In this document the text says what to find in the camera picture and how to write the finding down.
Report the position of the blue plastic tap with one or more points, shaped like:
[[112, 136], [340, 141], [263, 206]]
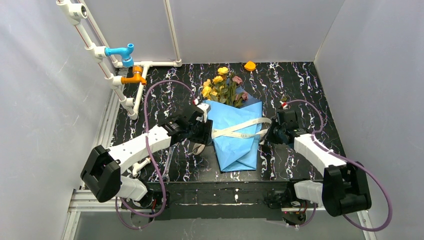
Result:
[[124, 53]]

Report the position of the small white pipe fitting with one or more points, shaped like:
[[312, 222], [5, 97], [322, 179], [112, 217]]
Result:
[[138, 166]]

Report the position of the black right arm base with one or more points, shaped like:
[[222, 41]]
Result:
[[296, 212]]

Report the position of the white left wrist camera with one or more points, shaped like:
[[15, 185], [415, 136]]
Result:
[[205, 107]]

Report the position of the aluminium extrusion frame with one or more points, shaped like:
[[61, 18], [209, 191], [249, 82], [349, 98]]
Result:
[[96, 191]]

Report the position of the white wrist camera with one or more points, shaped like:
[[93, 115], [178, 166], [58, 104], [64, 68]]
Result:
[[205, 107], [284, 105]]

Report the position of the silver open-end wrench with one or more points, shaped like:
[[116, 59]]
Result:
[[165, 175]]

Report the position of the yellow fake flower bunch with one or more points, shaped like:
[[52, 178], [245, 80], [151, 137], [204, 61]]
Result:
[[221, 88]]

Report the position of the orange plastic tap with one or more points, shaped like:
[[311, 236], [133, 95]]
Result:
[[137, 78]]

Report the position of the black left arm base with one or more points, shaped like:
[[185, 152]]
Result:
[[139, 214]]

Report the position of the orange plastic piece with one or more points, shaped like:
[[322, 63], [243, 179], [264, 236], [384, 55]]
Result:
[[250, 66]]

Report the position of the brown pink fake flower bunch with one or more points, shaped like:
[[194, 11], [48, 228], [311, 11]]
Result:
[[237, 98]]

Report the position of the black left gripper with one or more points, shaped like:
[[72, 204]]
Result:
[[204, 131]]

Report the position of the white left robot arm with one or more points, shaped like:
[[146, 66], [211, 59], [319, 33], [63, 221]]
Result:
[[126, 154]]

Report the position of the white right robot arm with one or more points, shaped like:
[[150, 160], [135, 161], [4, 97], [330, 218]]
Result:
[[344, 188]]

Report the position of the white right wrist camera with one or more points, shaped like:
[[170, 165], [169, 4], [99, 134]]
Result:
[[284, 105]]

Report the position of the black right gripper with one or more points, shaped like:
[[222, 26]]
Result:
[[273, 133]]

